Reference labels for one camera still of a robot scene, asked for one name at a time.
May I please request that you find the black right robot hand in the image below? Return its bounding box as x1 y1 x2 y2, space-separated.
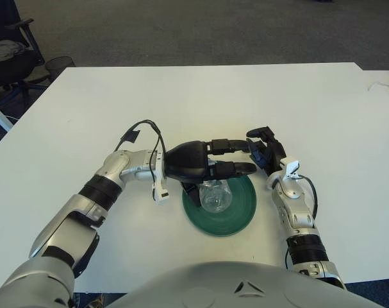
245 126 288 176

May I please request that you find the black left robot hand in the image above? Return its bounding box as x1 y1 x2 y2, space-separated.
163 138 258 208

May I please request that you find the green round plate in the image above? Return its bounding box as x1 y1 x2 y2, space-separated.
181 175 258 238

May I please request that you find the silver robot torso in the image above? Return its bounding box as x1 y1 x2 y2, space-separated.
107 261 384 308

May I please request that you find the black office chair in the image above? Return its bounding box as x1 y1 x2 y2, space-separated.
0 0 51 107

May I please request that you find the grey cloth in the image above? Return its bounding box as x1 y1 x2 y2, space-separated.
0 40 27 58

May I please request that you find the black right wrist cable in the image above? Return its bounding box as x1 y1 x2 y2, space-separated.
298 175 320 222

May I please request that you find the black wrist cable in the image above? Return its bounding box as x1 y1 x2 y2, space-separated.
115 119 167 190
298 175 320 222

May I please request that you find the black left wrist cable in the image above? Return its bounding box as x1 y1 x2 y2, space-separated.
115 119 167 190

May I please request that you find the thin white cable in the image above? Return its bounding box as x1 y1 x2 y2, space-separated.
367 81 389 92

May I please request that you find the black wire mesh bin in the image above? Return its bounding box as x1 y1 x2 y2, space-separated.
45 56 76 80

